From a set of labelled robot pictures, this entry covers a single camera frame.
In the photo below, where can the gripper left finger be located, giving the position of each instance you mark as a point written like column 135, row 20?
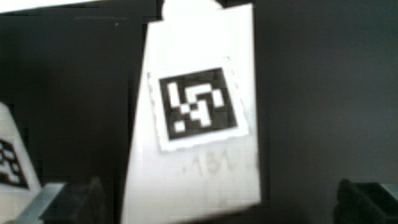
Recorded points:
column 68, row 204

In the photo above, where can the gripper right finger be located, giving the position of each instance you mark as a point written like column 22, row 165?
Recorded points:
column 366, row 203

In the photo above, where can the white stool leg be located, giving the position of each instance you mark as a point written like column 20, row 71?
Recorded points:
column 192, row 177
column 18, row 177

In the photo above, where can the white marker base plate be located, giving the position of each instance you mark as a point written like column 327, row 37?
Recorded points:
column 16, row 5

